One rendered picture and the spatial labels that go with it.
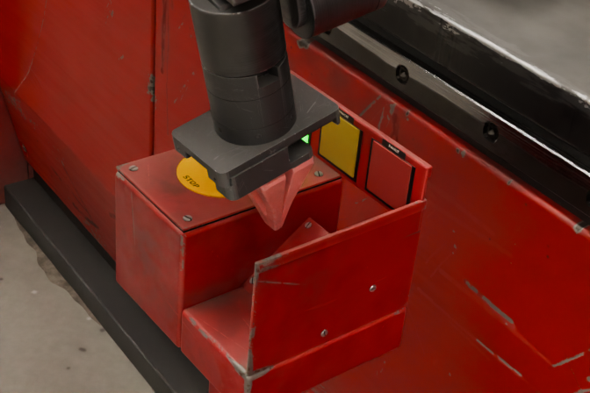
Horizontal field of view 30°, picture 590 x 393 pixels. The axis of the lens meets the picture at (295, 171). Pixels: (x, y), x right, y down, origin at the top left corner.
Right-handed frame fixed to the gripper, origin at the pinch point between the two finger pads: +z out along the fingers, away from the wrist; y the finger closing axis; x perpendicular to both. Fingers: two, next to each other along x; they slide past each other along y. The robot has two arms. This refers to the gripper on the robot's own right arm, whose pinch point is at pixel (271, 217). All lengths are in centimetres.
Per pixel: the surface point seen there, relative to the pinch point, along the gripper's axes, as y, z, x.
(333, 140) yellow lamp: 10.1, 1.7, 5.5
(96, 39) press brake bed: 21, 30, 78
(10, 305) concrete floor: -2, 81, 92
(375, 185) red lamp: 9.8, 3.0, 0.0
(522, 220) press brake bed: 22.1, 12.0, -4.4
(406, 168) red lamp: 10.6, -0.2, -3.1
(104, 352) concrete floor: 5, 83, 73
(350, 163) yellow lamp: 9.9, 2.6, 3.1
